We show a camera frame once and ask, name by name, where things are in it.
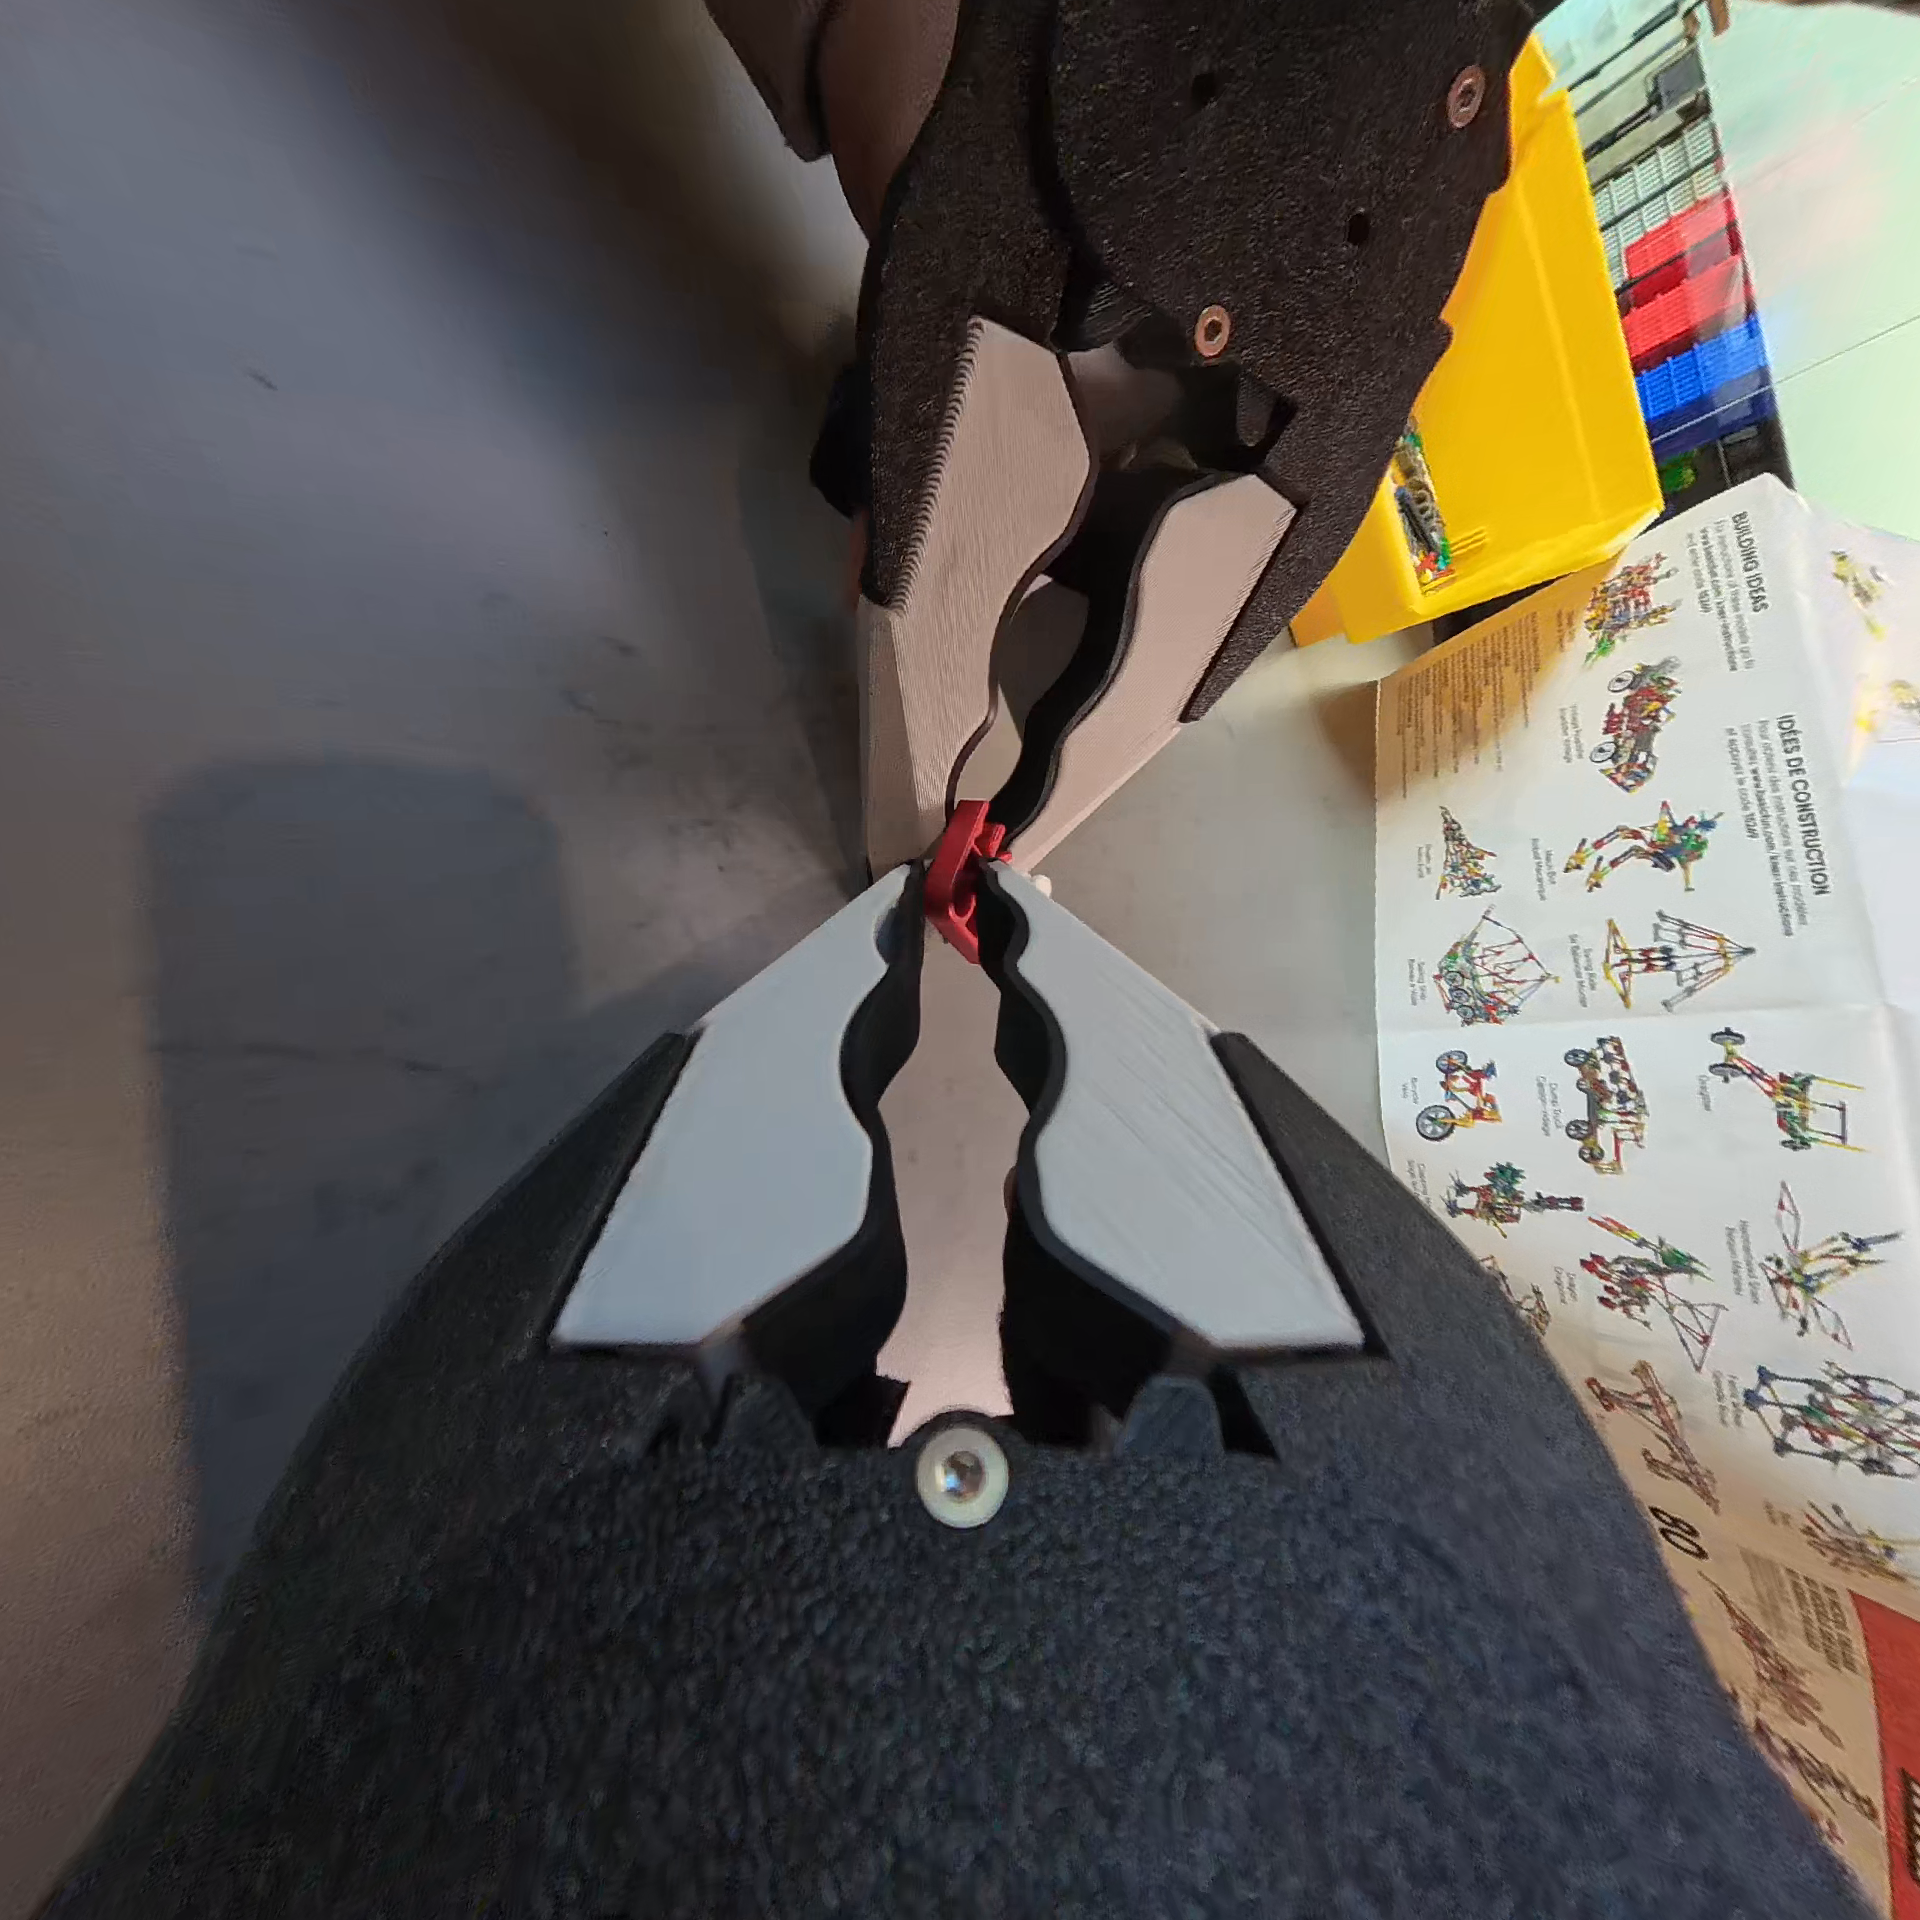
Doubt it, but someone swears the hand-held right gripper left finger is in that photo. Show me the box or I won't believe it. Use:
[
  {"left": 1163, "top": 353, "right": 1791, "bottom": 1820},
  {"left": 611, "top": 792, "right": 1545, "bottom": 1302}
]
[{"left": 556, "top": 864, "right": 925, "bottom": 1410}]

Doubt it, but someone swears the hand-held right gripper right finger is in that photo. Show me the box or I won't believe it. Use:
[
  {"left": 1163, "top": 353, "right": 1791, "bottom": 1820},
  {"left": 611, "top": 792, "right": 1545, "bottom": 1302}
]
[{"left": 984, "top": 864, "right": 1364, "bottom": 1440}]

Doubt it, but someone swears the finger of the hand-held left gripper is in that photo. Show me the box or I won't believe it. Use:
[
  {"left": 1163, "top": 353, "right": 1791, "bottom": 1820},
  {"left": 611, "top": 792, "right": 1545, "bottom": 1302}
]
[
  {"left": 860, "top": 317, "right": 1096, "bottom": 888},
  {"left": 988, "top": 473, "right": 1304, "bottom": 876}
]

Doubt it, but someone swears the red toy connector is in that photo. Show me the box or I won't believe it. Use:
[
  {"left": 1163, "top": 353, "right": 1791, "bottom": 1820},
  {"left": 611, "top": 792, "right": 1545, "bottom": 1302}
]
[{"left": 919, "top": 803, "right": 1001, "bottom": 963}]

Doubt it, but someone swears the yellow plastic bin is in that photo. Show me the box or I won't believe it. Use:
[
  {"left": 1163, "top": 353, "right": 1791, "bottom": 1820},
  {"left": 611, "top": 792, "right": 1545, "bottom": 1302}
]
[{"left": 1290, "top": 32, "right": 1667, "bottom": 651}]

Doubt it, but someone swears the grey desk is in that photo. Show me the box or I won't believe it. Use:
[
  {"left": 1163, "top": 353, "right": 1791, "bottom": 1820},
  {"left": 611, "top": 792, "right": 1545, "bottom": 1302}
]
[{"left": 0, "top": 0, "right": 1388, "bottom": 1890}]

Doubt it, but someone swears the person's left hand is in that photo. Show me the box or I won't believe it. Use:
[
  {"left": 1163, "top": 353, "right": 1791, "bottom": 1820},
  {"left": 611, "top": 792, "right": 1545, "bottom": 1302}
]
[{"left": 740, "top": 0, "right": 963, "bottom": 237}]

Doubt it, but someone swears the pile of toy pieces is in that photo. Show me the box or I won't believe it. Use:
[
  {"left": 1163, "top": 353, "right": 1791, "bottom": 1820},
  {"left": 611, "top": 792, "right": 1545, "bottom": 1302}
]
[{"left": 1388, "top": 421, "right": 1469, "bottom": 595}]

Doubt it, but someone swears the rack of coloured bins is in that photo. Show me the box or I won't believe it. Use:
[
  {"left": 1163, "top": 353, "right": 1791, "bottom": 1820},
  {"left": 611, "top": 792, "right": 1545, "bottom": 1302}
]
[{"left": 1561, "top": 0, "right": 1791, "bottom": 489}]

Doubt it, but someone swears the toy instruction sheet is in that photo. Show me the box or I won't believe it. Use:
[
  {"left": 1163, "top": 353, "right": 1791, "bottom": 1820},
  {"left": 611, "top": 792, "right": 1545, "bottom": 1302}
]
[{"left": 1371, "top": 473, "right": 1920, "bottom": 1920}]

